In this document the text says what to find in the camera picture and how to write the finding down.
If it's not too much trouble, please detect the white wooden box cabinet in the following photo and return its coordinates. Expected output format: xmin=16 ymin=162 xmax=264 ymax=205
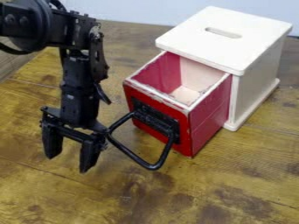
xmin=155 ymin=6 xmax=292 ymax=131

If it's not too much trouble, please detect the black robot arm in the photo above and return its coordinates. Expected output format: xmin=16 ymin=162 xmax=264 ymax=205
xmin=0 ymin=0 xmax=111 ymax=172

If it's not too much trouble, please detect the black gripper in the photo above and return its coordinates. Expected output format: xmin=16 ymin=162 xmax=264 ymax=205
xmin=38 ymin=56 xmax=112 ymax=174

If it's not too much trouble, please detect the red wooden drawer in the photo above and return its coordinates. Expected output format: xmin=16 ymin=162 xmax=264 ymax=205
xmin=123 ymin=52 xmax=232 ymax=158

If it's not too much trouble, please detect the black metal drawer handle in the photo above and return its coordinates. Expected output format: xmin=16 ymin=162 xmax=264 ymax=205
xmin=105 ymin=97 xmax=181 ymax=172

